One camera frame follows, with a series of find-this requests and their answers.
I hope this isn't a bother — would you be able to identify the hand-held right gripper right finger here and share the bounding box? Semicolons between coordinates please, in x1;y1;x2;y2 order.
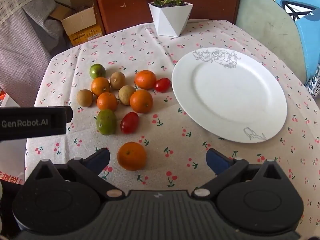
191;148;285;200

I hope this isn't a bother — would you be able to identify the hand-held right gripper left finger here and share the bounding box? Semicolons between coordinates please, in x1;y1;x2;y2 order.
34;148;125;200

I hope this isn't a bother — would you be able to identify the orange mandarin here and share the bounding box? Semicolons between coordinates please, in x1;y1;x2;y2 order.
117;142;147;171
134;70;157;90
129;89;153;114
97;92;118;112
91;77;111;97

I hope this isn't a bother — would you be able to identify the large green lime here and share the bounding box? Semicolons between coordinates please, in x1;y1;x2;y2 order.
96;109;117;136

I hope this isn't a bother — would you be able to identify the white plate grey line print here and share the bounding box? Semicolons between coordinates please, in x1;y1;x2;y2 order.
171;47;287;144

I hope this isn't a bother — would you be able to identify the brown longan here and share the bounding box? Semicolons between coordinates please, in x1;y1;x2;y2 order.
109;71;126;90
118;85;137;105
76;89;94;107

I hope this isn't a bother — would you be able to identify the white bag red print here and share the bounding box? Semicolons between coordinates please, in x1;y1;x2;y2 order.
0;140;27;184

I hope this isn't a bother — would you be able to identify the red cherry tomato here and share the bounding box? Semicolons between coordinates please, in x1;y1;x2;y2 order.
155;78;171;93
120;112;139;134

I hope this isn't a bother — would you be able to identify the cherry print tablecloth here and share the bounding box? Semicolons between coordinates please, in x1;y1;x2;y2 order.
25;19;320;240

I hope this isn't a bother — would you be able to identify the grey checked cloth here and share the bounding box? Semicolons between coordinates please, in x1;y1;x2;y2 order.
0;0;67;107

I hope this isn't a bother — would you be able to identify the small green lime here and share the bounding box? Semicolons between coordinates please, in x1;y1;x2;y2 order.
89;64;106;79

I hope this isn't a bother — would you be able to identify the open cardboard box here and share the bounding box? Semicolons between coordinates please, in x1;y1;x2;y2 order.
49;0;103;47

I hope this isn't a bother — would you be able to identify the houndstooth blanket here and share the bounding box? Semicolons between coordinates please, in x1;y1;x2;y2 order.
304;62;320;97

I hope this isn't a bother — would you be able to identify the pale green mattress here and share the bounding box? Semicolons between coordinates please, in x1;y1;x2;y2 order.
236;0;308;85

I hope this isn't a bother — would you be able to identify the potted plant white angular pot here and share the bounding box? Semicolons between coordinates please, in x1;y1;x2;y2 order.
144;0;194;37

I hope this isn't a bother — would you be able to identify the brown wooden headboard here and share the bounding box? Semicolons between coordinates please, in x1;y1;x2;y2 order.
80;0;243;35

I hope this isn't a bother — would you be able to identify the blue printed quilt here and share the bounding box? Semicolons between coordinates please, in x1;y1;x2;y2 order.
250;0;320;80

